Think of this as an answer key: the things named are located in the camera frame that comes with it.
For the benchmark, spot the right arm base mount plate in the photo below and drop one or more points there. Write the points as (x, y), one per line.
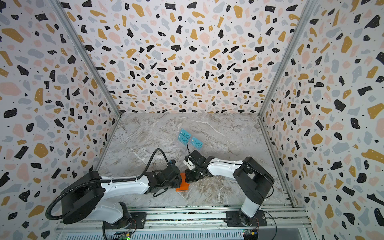
(239, 219)

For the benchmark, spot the aluminium corner post right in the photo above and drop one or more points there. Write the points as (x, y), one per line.
(306, 14)

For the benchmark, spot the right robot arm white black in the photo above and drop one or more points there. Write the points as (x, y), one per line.
(253, 179)

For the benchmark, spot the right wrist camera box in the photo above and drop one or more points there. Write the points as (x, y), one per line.
(188, 162)

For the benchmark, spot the aluminium corner post left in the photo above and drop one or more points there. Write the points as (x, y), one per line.
(66, 23)

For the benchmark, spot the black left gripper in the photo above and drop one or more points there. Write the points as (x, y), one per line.
(179, 181)

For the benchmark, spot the aluminium corner post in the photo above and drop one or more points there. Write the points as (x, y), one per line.
(66, 23)
(306, 14)

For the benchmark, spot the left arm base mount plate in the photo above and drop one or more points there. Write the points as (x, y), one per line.
(133, 221)

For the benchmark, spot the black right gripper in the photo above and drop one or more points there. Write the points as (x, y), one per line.
(197, 167)

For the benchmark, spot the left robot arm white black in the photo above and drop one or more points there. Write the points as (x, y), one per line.
(91, 193)

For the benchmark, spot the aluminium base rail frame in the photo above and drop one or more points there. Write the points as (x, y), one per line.
(197, 223)

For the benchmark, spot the orange card holder wallet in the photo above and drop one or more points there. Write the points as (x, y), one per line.
(184, 185)

